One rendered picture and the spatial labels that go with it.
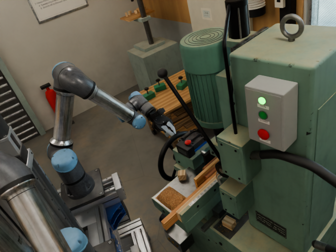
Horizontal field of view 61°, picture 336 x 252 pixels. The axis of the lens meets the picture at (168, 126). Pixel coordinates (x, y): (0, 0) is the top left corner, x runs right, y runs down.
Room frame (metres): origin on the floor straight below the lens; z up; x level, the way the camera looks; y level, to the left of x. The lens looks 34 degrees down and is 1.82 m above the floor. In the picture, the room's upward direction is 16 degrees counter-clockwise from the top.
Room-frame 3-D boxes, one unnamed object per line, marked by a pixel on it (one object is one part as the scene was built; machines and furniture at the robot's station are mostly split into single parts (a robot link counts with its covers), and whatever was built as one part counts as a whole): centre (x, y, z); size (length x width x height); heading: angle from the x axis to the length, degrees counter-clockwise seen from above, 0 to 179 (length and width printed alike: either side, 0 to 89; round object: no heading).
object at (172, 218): (0.86, -0.14, 0.92); 0.62 x 0.02 x 0.04; 122
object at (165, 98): (2.50, -0.18, 0.32); 0.66 x 0.57 x 0.64; 113
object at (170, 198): (0.83, 0.07, 0.91); 0.12 x 0.09 x 0.03; 32
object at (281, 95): (0.55, -0.25, 1.40); 0.10 x 0.06 x 0.16; 32
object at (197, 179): (0.90, -0.14, 0.93); 0.22 x 0.01 x 0.06; 122
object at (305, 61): (0.65, -0.35, 1.16); 0.22 x 0.22 x 0.72; 32
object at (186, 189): (0.98, -0.13, 0.87); 0.61 x 0.30 x 0.06; 122
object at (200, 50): (0.89, -0.19, 1.35); 0.18 x 0.18 x 0.31
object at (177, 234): (0.87, 0.10, 0.58); 0.12 x 0.08 x 0.08; 32
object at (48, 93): (3.43, 1.30, 0.30); 0.19 x 0.18 x 0.60; 25
